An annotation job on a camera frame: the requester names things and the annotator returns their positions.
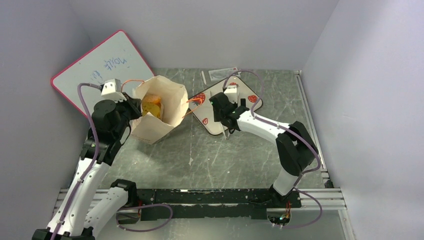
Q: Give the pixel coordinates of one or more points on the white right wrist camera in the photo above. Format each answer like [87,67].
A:
[232,93]

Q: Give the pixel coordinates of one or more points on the orange fake bread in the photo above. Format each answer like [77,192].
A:
[154,99]

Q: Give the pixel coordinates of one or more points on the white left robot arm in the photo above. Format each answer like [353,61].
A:
[75,219]

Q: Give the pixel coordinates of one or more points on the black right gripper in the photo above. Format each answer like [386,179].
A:
[219,108]

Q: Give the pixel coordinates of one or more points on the white pen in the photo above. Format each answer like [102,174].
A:
[203,77]

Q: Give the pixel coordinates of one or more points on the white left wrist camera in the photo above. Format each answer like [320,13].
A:
[112,90]

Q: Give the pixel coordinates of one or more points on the pink framed whiteboard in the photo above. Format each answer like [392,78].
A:
[114,58]

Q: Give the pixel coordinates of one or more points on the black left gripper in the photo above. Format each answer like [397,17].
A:
[133,104]

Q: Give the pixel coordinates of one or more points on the metal tongs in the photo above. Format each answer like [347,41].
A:
[227,134]

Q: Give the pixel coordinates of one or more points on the clear plastic package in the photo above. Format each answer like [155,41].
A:
[217,75]

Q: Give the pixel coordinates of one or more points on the white paper bag orange handles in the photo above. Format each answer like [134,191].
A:
[174,105]

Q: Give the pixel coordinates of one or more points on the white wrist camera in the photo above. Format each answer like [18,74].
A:
[232,93]
[112,90]

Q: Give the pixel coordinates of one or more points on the strawberry pattern tray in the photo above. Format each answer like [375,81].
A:
[203,110]

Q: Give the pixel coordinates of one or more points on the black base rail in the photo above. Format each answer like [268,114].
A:
[254,203]

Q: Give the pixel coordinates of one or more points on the aluminium frame rail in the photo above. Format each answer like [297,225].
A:
[330,198]

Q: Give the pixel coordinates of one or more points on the yellow fake bread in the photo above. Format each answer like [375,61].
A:
[154,108]

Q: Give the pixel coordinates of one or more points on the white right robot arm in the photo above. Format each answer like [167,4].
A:
[295,147]

